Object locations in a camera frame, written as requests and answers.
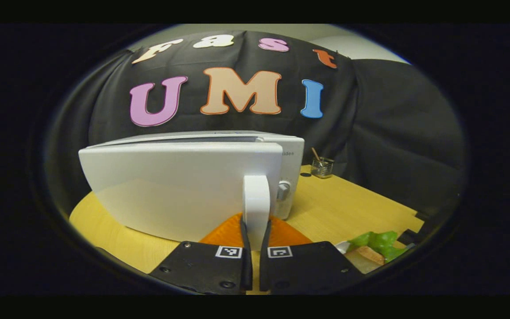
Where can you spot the green lettuce sandwich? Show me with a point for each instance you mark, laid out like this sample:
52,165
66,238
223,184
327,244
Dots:
381,241

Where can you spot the brown wooden stick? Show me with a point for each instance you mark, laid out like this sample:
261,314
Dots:
315,154

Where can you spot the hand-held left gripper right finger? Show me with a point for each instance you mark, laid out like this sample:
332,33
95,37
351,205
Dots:
264,266

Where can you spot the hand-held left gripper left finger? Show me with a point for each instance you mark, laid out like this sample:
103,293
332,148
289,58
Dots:
247,266

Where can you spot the white microwave oven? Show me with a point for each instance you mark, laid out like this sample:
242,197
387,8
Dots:
171,186

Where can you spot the white rectangular tray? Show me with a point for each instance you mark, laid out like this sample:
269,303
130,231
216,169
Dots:
342,246

